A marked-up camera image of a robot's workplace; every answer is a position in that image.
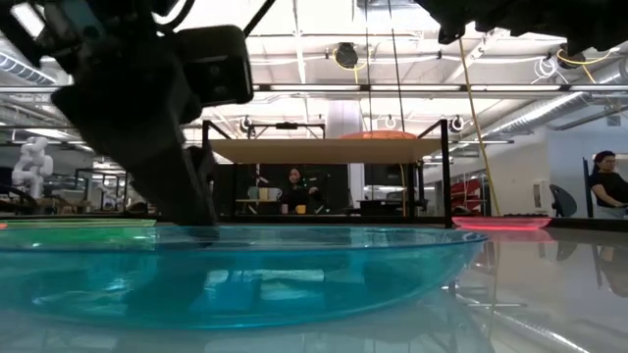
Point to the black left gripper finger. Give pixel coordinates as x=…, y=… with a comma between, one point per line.
x=172, y=191
x=206, y=181

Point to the green translucent plastic plate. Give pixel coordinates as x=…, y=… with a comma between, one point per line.
x=73, y=223

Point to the blue translucent plastic plate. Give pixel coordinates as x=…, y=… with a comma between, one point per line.
x=245, y=284

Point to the pink translucent plastic plate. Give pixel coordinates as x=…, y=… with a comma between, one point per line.
x=500, y=223

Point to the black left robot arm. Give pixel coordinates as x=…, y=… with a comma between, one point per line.
x=73, y=29

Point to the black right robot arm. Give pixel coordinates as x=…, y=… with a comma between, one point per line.
x=539, y=19

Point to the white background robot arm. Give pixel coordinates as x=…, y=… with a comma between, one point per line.
x=34, y=164

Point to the wooden shelf with black legs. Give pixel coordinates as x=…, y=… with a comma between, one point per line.
x=319, y=149

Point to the pale green mug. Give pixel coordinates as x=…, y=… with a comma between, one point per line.
x=253, y=193

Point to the cream mug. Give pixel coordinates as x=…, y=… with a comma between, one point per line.
x=264, y=193

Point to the white mug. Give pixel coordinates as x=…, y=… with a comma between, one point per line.
x=275, y=194

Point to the person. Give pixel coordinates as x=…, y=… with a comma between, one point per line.
x=611, y=186
x=297, y=193

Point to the yellow cup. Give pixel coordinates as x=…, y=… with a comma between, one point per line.
x=300, y=209

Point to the overhead light bar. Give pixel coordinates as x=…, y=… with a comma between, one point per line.
x=314, y=91

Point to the red background equipment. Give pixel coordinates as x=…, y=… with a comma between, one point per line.
x=466, y=193

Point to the dark grey office chair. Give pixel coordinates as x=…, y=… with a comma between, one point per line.
x=563, y=201

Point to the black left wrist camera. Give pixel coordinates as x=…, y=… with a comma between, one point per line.
x=216, y=64

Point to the silver ventilation duct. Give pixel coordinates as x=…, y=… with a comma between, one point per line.
x=564, y=105

